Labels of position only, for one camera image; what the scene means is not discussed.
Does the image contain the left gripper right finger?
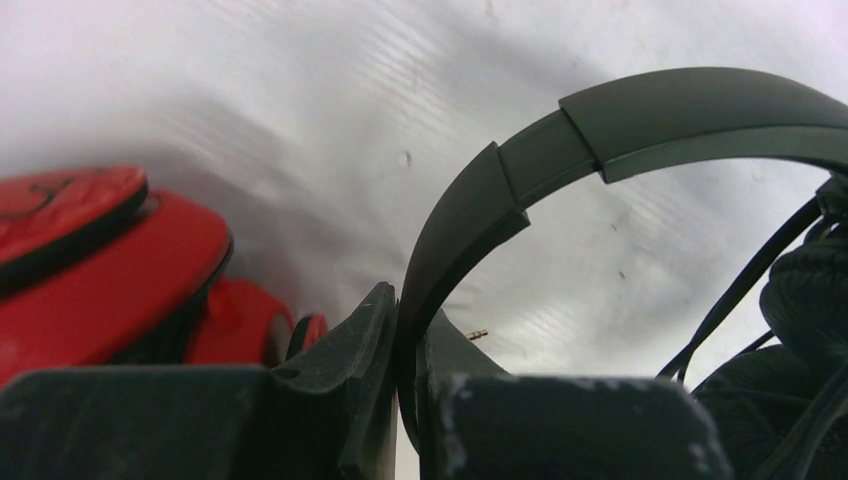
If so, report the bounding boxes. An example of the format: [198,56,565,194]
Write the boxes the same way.
[415,310,504,479]

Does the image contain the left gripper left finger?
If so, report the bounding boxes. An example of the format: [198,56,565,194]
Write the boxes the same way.
[274,282,397,479]

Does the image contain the thin black headphone cable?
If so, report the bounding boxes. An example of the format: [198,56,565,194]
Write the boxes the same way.
[465,192,848,480]

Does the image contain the red black headphones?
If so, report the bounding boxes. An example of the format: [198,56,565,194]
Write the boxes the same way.
[1,165,328,383]

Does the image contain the small black headphones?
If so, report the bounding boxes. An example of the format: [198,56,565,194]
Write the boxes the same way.
[395,67,847,479]

